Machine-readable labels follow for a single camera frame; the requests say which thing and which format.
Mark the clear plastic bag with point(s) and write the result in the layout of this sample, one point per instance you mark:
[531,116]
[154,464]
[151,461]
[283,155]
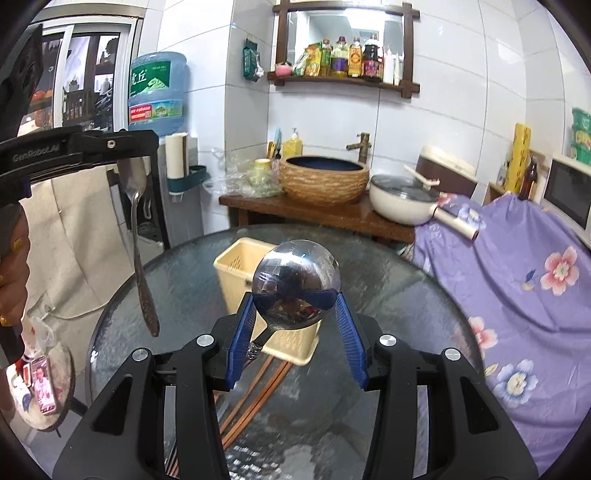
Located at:
[231,180]

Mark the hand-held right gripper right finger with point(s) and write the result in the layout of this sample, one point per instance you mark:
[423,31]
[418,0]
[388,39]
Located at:
[351,341]

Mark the round wooden board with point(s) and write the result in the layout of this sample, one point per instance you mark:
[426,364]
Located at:
[64,378]

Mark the purple floral cloth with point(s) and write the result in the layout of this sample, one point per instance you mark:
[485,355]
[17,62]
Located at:
[517,300]

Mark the white squeeze bottle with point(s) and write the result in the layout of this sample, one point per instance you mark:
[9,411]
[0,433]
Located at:
[389,67]
[398,69]

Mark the smartphone with pink case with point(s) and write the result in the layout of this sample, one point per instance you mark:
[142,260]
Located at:
[44,387]

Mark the white rice paddle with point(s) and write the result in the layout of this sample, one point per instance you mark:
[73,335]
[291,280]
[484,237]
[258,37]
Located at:
[420,175]

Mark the yellow oil bottle purple label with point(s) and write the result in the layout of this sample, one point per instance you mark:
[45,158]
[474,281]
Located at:
[340,60]

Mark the green instant noodle bowl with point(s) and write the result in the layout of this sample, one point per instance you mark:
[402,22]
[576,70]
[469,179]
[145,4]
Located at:
[582,117]
[581,154]
[581,135]

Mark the dark soy sauce bottle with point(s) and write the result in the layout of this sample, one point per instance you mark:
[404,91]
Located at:
[373,62]

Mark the brown and white rice cooker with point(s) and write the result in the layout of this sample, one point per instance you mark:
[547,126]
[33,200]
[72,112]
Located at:
[448,168]

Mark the person's left hand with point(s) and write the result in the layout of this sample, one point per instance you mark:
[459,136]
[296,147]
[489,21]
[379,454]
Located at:
[16,277]

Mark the beige plastic utensil basket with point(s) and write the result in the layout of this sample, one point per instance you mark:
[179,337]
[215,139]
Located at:
[235,272]

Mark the water dispenser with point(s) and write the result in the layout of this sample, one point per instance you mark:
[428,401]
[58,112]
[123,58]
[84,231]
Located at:
[159,207]

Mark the small clear bottle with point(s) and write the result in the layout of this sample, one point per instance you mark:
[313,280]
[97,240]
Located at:
[502,173]

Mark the yellow snack packet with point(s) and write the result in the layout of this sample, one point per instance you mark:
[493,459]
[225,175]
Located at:
[310,60]

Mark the sliding window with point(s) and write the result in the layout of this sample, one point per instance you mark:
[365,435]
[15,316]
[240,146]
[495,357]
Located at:
[83,74]

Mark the pink bowl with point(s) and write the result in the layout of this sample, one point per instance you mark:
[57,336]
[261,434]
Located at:
[283,69]

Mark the brown glass bottle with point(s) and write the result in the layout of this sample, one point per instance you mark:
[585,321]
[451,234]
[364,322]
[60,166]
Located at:
[528,182]

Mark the green oil bottle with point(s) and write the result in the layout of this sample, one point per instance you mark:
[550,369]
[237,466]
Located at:
[326,60]

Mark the white microwave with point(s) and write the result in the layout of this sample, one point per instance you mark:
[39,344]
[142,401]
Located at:
[565,194]

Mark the wicker wash basin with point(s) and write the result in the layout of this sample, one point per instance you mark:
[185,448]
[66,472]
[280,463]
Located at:
[323,184]

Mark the white pan with glass lid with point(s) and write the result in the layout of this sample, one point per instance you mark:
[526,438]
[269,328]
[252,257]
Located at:
[397,203]

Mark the beige cloth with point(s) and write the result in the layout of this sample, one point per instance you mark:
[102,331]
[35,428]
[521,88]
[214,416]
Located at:
[83,230]

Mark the wooden framed mirror shelf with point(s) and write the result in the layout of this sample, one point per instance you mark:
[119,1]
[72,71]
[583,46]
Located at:
[281,41]

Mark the bottle with orange label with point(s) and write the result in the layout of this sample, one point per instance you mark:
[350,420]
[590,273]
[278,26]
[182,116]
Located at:
[356,60]

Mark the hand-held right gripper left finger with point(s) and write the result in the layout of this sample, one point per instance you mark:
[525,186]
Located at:
[242,341]

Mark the yellow printed roll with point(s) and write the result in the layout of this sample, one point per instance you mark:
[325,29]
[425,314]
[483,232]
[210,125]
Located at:
[518,157]

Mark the bronze faucet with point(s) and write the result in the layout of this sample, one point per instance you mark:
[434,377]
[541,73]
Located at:
[362,147]

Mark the yellow green cup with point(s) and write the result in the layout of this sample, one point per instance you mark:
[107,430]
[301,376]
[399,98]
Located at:
[261,170]

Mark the yellow soap bottle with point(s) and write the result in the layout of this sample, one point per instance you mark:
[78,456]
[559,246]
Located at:
[292,147]

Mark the dark wooden side table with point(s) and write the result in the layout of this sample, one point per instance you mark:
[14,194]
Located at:
[323,214]

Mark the wooden shelf box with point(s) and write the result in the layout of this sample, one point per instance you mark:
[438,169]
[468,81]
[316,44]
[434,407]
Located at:
[496,191]

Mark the round steel spoon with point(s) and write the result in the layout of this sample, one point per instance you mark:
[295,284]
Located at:
[295,272]

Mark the teal wall holder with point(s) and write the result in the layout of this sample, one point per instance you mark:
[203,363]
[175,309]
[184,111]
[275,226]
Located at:
[194,177]

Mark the blue water jug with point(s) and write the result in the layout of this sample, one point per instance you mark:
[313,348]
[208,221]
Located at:
[157,92]

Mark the green hanging packet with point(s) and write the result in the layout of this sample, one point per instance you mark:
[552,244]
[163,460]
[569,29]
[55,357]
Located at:
[252,62]

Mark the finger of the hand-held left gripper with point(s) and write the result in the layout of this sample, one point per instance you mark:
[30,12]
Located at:
[134,144]
[41,175]

